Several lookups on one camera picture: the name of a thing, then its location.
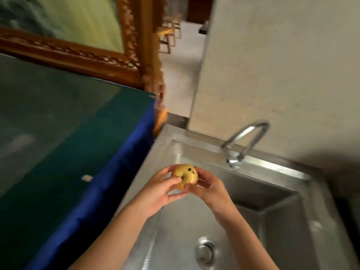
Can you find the round steel sink drain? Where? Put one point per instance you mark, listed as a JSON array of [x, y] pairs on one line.
[[207, 251]]

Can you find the stainless steel sink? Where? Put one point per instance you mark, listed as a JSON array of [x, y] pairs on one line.
[[281, 222]]

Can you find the carved wooden framed screen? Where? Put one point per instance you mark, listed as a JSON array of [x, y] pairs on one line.
[[140, 39]]

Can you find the yellow-red apple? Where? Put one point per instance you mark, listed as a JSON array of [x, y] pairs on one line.
[[187, 177]]

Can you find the small white cloth tag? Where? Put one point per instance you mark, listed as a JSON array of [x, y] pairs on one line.
[[87, 178]]

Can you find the person's right forearm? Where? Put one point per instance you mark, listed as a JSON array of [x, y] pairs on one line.
[[247, 244]]

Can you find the green and blue tablecloth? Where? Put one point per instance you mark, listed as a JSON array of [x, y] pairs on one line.
[[56, 154]]

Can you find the dark wooden stool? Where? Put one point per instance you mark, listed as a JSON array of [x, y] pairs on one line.
[[177, 25]]

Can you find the curved chrome faucet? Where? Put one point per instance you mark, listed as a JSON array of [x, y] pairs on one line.
[[258, 129]]

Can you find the person's right hand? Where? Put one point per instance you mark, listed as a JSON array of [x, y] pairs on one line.
[[216, 199]]

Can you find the person's left hand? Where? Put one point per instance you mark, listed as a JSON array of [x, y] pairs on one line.
[[154, 194]]

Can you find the yellow wooden bench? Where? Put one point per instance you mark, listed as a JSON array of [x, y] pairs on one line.
[[166, 33]]

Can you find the person's left forearm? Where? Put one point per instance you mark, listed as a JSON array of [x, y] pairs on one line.
[[112, 244]]

